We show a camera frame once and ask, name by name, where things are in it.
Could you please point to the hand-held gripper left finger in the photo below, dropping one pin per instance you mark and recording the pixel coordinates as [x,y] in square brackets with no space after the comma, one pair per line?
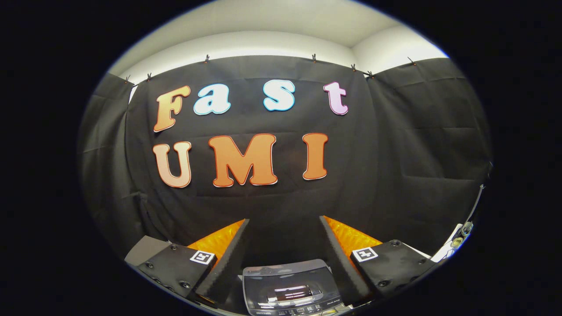
[232,265]

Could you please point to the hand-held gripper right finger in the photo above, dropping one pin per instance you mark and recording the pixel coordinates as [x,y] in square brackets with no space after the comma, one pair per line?
[340,265]

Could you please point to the grey washing machine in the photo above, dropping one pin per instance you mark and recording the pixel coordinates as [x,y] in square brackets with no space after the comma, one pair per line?
[303,310]

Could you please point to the black backdrop cloth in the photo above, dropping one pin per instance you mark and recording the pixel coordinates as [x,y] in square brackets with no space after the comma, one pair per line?
[285,206]

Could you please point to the small tape roll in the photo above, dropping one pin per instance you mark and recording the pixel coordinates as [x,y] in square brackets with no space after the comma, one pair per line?
[457,241]

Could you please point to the row of black clips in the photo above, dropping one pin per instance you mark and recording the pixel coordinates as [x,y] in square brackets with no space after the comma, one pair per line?
[206,58]

